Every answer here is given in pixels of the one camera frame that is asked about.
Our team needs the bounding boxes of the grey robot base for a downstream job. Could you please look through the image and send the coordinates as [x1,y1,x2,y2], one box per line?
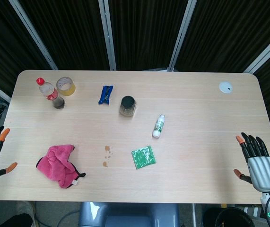
[78,201,180,227]

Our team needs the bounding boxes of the white round cable grommet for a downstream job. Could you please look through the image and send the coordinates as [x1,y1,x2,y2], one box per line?
[218,81,234,94]

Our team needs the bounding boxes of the small white green-labelled bottle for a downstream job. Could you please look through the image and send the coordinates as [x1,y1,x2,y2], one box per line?
[152,114,166,139]

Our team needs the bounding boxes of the grey screen frame post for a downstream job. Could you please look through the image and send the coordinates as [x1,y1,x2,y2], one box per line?
[9,0,59,71]
[166,0,198,72]
[98,0,117,71]
[242,28,270,73]

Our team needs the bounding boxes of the red-capped cola bottle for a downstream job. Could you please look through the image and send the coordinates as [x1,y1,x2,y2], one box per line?
[36,77,66,110]

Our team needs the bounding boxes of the black shoe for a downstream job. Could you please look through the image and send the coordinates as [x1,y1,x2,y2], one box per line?
[0,213,36,227]

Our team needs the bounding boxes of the clear tape roll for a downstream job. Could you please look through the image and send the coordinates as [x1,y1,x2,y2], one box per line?
[56,76,76,96]

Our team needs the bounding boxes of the blue snack packet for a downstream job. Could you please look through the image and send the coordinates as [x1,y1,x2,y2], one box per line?
[98,85,115,105]

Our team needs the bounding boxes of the brown spill stains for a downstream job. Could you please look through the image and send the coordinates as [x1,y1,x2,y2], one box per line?
[102,145,114,167]

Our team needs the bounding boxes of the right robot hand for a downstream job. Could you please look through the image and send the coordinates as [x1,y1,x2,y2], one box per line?
[234,132,270,192]

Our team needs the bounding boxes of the black-lidded glass jar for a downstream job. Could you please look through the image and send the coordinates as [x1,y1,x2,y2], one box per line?
[119,95,137,117]

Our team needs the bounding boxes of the green sachet packet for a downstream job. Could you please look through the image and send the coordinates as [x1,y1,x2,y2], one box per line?
[131,145,158,170]

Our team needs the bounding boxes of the black waste bin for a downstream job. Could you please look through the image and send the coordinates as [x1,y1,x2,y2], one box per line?
[202,207,256,227]

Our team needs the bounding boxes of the pink cloth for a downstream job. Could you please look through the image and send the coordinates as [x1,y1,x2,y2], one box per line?
[35,144,87,189]

